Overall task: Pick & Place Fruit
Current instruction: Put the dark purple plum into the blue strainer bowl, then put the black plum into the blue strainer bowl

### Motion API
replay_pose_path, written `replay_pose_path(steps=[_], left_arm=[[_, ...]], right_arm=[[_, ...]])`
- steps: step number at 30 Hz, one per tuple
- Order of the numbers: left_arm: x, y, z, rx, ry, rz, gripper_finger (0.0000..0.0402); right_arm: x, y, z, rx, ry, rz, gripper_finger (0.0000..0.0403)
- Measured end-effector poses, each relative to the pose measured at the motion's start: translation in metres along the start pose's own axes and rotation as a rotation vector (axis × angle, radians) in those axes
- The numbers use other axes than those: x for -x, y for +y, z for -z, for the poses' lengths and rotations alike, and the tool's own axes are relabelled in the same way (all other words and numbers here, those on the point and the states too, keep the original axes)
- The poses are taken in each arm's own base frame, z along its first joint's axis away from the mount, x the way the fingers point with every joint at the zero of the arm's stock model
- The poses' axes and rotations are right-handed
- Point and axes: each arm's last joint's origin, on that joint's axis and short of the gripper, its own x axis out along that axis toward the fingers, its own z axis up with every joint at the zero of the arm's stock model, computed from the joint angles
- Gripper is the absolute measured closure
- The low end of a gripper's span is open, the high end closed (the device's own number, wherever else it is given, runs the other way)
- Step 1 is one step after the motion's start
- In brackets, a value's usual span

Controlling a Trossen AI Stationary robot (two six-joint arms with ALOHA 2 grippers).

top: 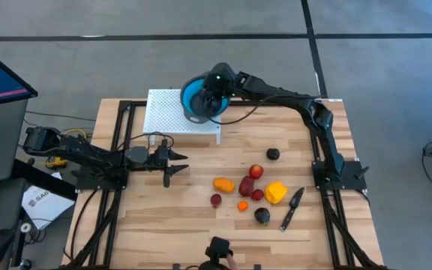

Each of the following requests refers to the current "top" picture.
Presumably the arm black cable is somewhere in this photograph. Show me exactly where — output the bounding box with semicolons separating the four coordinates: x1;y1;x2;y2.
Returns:
127;130;175;151
207;94;317;126

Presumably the dark green avocado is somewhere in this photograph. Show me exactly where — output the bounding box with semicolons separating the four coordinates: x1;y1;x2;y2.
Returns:
253;207;272;226

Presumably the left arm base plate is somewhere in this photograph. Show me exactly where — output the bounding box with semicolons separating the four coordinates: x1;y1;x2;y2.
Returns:
75;164;129;191

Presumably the black desk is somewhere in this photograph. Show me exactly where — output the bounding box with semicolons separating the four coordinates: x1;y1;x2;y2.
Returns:
0;159;77;270

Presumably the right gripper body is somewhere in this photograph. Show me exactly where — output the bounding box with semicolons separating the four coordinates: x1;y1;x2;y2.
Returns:
199;73;233;113

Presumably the yellow bell pepper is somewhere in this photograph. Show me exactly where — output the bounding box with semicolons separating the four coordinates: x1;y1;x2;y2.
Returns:
264;181;289;206

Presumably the large dark red fruit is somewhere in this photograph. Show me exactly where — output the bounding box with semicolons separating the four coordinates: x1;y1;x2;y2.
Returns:
238;175;256;198

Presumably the white perforated metal rack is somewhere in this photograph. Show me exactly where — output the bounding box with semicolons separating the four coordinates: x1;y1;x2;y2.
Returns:
142;88;223;146

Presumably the thin black floor cable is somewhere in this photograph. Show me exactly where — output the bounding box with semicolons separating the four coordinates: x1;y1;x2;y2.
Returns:
24;109;97;123

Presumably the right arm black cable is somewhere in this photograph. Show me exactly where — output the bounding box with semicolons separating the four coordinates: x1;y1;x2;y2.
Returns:
207;94;317;126

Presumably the yellow cable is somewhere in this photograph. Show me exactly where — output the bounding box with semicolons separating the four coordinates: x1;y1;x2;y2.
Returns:
45;128;89;170

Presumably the blue bowl grey rim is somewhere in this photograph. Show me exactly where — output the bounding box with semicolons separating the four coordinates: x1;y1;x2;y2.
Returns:
179;71;231;125

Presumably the thick black cable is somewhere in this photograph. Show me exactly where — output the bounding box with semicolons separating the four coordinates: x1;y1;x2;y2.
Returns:
69;189;101;262

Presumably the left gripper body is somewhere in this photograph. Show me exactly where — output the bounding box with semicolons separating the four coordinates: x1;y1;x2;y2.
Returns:
148;139;172;188

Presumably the red apple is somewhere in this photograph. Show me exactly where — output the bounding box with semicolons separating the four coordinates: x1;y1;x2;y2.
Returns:
248;163;265;180

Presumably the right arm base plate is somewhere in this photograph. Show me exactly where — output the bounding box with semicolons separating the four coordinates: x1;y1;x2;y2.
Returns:
312;160;368;191

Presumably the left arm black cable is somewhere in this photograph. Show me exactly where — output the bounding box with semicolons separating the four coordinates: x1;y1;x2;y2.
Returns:
127;130;175;151

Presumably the white printed paper sheet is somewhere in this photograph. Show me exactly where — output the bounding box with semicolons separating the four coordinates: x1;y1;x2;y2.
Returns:
20;185;77;230

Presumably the orange mango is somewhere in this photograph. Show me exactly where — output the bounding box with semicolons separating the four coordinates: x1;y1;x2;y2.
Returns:
212;177;236;194

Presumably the black kitchen knife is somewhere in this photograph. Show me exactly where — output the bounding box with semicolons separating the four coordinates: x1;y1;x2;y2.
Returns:
279;186;306;233

